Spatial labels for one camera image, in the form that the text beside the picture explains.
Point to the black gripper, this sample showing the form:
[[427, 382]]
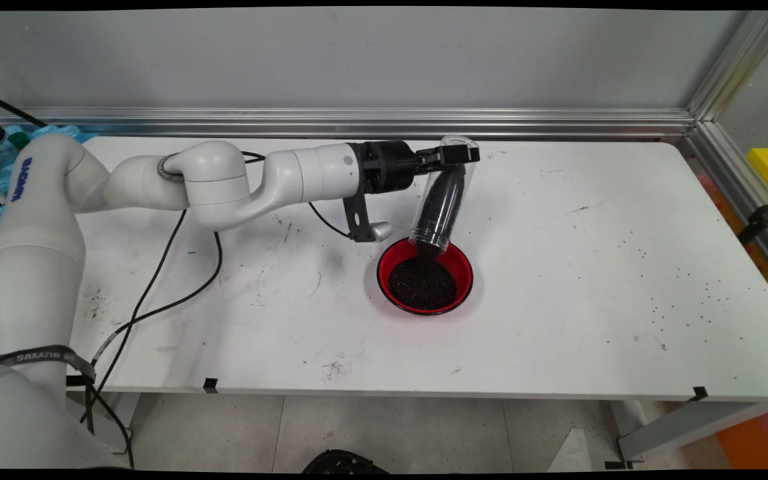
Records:
[[387, 166]]

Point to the clear plastic jar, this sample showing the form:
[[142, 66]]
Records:
[[454, 190]]

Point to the dark granules from jar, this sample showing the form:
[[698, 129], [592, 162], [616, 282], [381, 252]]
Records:
[[438, 213]]

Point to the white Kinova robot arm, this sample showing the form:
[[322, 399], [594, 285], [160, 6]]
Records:
[[277, 180]]

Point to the red bowl with black rim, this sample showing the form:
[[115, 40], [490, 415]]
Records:
[[460, 263]]

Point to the dark granules pile in bowl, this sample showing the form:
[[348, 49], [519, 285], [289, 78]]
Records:
[[422, 286]]

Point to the black stand clamp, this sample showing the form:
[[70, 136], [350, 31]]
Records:
[[760, 218]]

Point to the black round floor object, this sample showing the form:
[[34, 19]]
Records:
[[344, 462]]

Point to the black tape marker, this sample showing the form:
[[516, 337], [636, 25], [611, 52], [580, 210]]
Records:
[[699, 394], [210, 385]]

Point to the grey table leg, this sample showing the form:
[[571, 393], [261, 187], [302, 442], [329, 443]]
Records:
[[124, 413], [684, 426]]

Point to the orange floor object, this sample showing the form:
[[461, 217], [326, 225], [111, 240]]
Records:
[[757, 440]]

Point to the small green capped bottle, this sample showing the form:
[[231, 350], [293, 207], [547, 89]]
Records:
[[17, 140]]

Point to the long aluminium frame rail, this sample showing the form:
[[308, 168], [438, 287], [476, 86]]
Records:
[[490, 123]]

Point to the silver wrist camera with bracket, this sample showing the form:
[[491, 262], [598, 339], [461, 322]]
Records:
[[360, 220]]

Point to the short aluminium side rail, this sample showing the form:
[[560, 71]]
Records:
[[730, 176]]

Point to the upright aluminium frame post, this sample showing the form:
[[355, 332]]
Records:
[[737, 63]]

